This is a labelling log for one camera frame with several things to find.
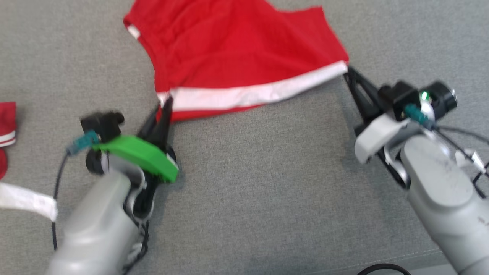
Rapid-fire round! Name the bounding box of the red garment with white stripes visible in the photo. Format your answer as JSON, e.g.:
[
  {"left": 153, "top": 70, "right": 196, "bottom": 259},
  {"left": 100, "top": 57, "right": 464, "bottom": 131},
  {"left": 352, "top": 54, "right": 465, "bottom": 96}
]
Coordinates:
[{"left": 0, "top": 102, "right": 17, "bottom": 148}]

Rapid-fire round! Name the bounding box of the grey fabric padded surface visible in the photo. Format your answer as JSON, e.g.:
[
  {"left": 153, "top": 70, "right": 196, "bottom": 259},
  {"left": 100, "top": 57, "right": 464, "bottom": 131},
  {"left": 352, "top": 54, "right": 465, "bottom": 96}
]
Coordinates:
[{"left": 0, "top": 0, "right": 489, "bottom": 275}]

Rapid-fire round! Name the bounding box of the red jersey with white trim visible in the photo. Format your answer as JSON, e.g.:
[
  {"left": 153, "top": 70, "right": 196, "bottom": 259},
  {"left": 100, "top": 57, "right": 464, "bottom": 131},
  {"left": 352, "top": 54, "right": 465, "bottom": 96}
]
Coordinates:
[{"left": 123, "top": 0, "right": 350, "bottom": 123}]

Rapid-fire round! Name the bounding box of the black left cable teal plug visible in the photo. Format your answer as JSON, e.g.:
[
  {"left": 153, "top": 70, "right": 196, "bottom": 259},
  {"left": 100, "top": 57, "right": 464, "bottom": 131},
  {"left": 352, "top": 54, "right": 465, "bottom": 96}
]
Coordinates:
[{"left": 52, "top": 130, "right": 100, "bottom": 252}]

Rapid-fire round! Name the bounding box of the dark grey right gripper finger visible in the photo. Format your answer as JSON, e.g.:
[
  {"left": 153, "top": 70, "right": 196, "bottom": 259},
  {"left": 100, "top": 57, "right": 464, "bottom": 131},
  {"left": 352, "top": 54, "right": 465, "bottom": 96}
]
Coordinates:
[
  {"left": 347, "top": 67, "right": 382, "bottom": 111},
  {"left": 343, "top": 74, "right": 379, "bottom": 126}
]

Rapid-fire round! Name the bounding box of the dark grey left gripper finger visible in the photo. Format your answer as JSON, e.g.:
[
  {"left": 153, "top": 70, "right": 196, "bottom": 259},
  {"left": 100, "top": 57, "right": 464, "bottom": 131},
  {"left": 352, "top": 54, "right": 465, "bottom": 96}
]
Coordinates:
[
  {"left": 137, "top": 105, "right": 161, "bottom": 142},
  {"left": 157, "top": 97, "right": 173, "bottom": 147}
]

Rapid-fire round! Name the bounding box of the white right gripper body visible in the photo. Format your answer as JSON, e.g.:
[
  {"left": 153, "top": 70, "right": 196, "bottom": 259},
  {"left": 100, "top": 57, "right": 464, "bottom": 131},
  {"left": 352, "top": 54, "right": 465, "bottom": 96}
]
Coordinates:
[{"left": 355, "top": 114, "right": 411, "bottom": 165}]

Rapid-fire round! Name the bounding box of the white cable label tag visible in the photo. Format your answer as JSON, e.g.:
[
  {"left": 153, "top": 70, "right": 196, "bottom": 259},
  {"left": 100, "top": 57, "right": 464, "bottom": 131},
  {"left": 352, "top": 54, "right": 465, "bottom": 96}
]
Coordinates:
[{"left": 457, "top": 149, "right": 486, "bottom": 173}]

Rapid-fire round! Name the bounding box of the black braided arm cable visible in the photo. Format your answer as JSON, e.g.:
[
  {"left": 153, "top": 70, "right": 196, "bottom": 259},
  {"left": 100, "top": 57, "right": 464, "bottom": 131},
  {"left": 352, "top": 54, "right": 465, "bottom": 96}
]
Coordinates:
[{"left": 124, "top": 221, "right": 150, "bottom": 272}]

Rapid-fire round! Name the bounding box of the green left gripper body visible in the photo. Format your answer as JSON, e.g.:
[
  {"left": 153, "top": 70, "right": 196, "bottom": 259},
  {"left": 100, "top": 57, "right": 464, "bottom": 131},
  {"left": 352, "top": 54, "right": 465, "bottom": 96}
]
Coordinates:
[{"left": 92, "top": 136, "right": 179, "bottom": 183}]

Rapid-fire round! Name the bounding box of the black looped cable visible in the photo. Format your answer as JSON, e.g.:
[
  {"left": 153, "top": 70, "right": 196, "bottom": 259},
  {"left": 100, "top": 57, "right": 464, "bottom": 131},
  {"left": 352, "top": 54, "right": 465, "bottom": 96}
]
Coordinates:
[{"left": 357, "top": 263, "right": 411, "bottom": 275}]

